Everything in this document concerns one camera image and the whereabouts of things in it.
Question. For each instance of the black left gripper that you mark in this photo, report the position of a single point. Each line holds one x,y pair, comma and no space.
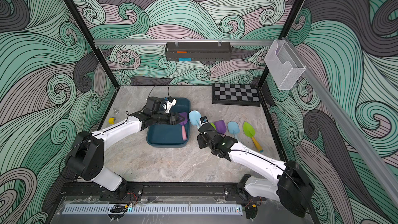
173,122

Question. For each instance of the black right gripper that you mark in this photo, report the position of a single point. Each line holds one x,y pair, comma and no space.
202,139

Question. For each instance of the purple shovel pink handle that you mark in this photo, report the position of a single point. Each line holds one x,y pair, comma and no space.
220,126
183,123

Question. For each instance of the light blue shovel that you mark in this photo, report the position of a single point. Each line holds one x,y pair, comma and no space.
233,129
194,117

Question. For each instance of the dark teal storage box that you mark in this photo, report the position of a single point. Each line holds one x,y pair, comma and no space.
169,136

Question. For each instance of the green shovel yellow handle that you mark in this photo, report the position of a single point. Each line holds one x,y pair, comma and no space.
250,132

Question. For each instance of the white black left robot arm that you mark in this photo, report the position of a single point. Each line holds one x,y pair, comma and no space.
86,158

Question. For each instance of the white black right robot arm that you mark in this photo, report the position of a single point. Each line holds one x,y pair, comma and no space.
285,182

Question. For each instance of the black white chessboard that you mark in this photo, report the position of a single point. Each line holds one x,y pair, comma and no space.
234,94

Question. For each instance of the white perforated strip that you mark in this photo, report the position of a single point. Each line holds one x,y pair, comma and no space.
155,209

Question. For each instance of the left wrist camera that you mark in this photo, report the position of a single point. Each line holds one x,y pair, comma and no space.
168,104

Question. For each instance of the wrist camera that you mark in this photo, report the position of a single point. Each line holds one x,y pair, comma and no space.
203,120
168,104

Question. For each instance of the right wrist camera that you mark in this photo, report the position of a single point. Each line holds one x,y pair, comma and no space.
203,120

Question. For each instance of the black wall shelf tray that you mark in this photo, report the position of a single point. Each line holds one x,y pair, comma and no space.
202,52

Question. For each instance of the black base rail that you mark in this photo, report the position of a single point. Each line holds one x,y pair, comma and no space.
231,192

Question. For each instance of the clear acrylic wall holder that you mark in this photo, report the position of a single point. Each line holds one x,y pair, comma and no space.
284,64

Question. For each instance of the aluminium back rail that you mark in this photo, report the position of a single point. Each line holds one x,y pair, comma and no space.
141,41

